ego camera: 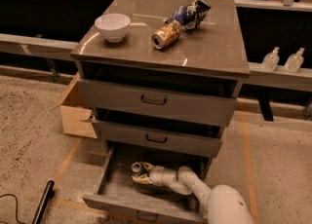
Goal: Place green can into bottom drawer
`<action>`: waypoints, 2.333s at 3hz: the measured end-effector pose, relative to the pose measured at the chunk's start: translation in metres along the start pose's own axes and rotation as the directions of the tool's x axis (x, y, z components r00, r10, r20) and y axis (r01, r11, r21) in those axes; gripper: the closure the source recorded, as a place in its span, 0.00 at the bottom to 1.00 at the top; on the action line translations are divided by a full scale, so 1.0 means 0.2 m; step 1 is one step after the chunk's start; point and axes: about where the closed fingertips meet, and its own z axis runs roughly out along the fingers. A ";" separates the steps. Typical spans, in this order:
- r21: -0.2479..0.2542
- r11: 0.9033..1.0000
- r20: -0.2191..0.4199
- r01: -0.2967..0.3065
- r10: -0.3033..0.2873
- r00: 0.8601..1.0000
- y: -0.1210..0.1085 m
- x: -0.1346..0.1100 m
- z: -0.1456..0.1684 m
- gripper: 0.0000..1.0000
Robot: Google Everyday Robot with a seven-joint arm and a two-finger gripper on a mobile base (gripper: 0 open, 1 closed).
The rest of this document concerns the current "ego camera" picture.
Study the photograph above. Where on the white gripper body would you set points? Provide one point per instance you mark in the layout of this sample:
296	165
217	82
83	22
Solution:
158	175

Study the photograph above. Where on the green soda can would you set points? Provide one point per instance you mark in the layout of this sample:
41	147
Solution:
136	167

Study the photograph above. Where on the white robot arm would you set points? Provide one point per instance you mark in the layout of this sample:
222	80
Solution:
222	204

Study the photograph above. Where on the grey open bottom drawer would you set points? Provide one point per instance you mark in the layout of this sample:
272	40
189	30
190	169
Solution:
118	194

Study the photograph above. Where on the grey middle drawer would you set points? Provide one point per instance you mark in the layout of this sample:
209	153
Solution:
163	140

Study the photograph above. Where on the grey top drawer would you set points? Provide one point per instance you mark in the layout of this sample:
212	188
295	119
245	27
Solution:
187	107

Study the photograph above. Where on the grey drawer cabinet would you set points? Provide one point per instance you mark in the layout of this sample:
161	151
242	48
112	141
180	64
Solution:
209	60

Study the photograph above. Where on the gold brown soda can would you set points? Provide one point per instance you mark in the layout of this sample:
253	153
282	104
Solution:
166	35

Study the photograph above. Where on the cardboard box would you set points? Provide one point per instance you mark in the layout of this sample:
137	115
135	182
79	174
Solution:
76	117

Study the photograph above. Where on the black cylindrical floor object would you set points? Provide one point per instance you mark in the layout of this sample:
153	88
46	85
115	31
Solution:
47	194

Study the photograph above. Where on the white ceramic bowl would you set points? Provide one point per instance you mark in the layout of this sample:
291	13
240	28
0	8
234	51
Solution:
113	27

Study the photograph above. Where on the blue chip bag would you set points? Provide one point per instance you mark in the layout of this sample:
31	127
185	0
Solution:
190	16

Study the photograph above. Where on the clear sanitizer bottle left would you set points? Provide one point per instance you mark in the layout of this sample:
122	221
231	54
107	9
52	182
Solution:
271	60

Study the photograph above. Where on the grey metal rail shelf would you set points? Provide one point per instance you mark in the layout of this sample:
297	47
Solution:
48	48

